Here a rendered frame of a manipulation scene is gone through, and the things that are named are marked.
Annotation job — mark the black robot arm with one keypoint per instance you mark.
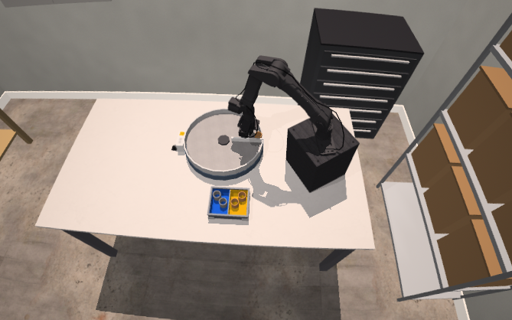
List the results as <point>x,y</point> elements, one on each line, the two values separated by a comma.
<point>319,115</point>

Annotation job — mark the yellow bin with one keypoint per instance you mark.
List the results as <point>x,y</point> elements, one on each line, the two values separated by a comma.
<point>241,210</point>

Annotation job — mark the blue bin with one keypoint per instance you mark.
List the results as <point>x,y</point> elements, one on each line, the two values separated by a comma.
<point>215,207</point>

